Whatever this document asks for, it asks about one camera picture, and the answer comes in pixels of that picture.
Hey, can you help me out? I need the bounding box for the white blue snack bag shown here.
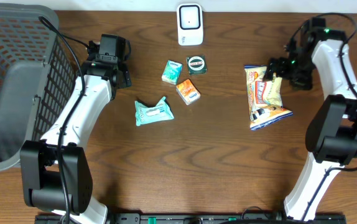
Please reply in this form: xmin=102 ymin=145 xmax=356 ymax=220
xmin=244 ymin=65 xmax=293 ymax=131

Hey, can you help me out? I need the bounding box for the teal tissue pack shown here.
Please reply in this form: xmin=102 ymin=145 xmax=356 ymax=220
xmin=162 ymin=60 xmax=183 ymax=85

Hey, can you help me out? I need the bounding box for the teal wet wipes pack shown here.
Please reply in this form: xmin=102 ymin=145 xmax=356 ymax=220
xmin=134 ymin=96 xmax=174 ymax=126

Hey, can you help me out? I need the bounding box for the orange tissue pack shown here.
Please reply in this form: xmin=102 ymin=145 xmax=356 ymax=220
xmin=176 ymin=79 xmax=201 ymax=105

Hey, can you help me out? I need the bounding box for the dark green round-label box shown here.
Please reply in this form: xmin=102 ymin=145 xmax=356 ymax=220
xmin=186 ymin=55 xmax=208 ymax=75

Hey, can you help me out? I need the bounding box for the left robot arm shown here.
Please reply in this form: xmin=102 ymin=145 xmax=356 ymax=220
xmin=20 ymin=34 xmax=131 ymax=223

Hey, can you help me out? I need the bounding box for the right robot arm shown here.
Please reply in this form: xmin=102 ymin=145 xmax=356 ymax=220
xmin=264 ymin=13 xmax=357 ymax=223

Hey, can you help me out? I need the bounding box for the white barcode scanner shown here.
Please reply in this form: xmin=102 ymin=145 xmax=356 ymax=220
xmin=176 ymin=3 xmax=204 ymax=46

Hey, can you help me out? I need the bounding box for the grey plastic mesh basket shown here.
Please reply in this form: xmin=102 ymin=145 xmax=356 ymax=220
xmin=0 ymin=3 xmax=77 ymax=171

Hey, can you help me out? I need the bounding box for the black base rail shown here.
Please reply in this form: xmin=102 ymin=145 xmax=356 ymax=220
xmin=34 ymin=211 xmax=347 ymax=224

